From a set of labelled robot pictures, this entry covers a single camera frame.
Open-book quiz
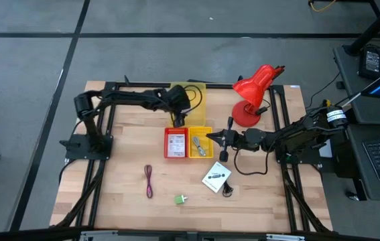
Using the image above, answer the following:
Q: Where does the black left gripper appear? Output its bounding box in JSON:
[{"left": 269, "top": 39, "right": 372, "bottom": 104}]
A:
[{"left": 167, "top": 84, "right": 192, "bottom": 129}]

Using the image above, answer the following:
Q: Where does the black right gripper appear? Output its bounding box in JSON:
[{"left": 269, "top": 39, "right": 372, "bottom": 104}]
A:
[{"left": 206, "top": 116, "right": 246, "bottom": 163}]

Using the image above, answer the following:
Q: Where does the grey cable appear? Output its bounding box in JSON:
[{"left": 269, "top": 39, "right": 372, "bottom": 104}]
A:
[{"left": 192, "top": 135, "right": 208, "bottom": 158}]

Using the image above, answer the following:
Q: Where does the white card with QR code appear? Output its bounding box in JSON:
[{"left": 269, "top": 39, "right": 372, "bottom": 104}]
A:
[{"left": 167, "top": 133, "right": 187, "bottom": 158}]

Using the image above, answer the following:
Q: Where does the white box with black picture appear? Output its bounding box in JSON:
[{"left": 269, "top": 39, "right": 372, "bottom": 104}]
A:
[{"left": 201, "top": 161, "right": 233, "bottom": 194}]

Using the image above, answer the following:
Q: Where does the small black cable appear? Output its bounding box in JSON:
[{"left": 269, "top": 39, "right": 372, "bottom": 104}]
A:
[{"left": 222, "top": 180, "right": 235, "bottom": 199}]

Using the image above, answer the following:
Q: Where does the yellow translucent bin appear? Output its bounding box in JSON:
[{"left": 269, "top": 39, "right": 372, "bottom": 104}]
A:
[{"left": 167, "top": 81, "right": 208, "bottom": 128}]

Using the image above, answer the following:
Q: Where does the yellow plastic basket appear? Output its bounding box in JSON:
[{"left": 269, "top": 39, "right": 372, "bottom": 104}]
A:
[{"left": 188, "top": 125, "right": 214, "bottom": 159}]

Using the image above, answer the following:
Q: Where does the red plastic basket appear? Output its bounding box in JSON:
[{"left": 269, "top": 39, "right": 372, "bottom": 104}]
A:
[{"left": 164, "top": 126, "right": 190, "bottom": 159}]

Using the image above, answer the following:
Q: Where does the red desk lamp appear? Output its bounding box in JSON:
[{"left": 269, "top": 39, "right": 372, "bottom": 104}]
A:
[{"left": 231, "top": 64, "right": 286, "bottom": 129}]

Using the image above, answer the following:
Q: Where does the green white charger cube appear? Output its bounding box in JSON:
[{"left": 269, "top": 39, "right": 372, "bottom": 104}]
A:
[{"left": 174, "top": 193, "right": 189, "bottom": 206}]

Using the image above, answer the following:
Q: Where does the black desk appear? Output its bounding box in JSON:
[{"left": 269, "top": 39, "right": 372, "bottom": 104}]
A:
[{"left": 331, "top": 44, "right": 380, "bottom": 202}]

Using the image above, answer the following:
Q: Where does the black power brick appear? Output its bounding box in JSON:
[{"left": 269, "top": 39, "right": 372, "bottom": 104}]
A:
[{"left": 358, "top": 44, "right": 380, "bottom": 80}]

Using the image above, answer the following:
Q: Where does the black rig beam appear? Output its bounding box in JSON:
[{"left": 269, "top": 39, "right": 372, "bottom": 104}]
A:
[{"left": 0, "top": 226, "right": 380, "bottom": 241}]

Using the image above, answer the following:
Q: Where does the black stand leg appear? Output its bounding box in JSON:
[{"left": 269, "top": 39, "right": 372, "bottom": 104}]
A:
[{"left": 344, "top": 0, "right": 380, "bottom": 57}]

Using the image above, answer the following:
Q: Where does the black left wrist camera cable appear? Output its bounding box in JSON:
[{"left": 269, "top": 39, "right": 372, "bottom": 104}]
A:
[{"left": 182, "top": 84, "right": 204, "bottom": 113}]

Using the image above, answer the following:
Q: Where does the black aluminium table frame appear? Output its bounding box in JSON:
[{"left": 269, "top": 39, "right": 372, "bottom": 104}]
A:
[{"left": 50, "top": 75, "right": 333, "bottom": 235}]

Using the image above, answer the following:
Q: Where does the black lamp cord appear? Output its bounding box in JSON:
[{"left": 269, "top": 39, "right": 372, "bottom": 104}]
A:
[{"left": 254, "top": 98, "right": 272, "bottom": 116}]

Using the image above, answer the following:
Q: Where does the yellow floor cable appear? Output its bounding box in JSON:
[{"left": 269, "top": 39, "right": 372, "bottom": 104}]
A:
[{"left": 308, "top": 0, "right": 338, "bottom": 13}]

